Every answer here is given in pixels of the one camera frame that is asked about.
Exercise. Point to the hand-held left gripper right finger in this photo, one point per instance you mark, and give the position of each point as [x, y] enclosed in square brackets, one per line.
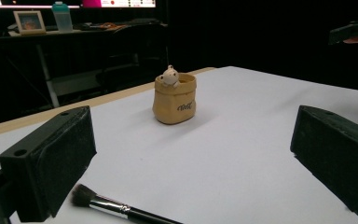
[338, 155]

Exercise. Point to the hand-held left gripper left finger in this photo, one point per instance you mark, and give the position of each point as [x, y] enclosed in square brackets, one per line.
[48, 161]

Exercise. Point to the black makeup brush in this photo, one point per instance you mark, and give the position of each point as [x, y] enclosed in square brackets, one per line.
[118, 207]

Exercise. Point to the tan sack-shaped pot with bear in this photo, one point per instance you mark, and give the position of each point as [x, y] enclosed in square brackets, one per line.
[174, 102]

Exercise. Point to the dark desk with white legs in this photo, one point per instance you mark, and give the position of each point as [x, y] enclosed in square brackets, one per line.
[48, 77]

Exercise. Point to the black office chair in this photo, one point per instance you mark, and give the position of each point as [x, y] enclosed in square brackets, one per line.
[136, 53]

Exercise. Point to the translucent bottle with teal cap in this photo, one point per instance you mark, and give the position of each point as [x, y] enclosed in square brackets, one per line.
[62, 18]

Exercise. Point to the computer monitor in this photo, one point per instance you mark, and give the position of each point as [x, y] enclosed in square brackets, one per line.
[127, 3]

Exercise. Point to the white picture frame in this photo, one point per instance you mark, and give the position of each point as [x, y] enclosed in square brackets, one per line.
[29, 22]

